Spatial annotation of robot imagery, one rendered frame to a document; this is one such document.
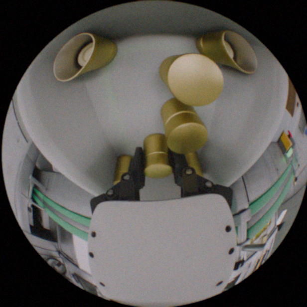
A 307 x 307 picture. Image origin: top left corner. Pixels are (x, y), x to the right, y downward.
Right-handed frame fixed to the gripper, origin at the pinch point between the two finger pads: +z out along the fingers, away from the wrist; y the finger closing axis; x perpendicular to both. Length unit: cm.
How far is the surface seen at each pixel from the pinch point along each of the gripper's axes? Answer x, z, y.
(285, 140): 1, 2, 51
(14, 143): 68, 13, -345
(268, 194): -7.6, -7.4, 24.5
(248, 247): -4.7, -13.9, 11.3
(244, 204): -4.8, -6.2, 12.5
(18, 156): 28, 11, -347
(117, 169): -1.5, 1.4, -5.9
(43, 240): -26, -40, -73
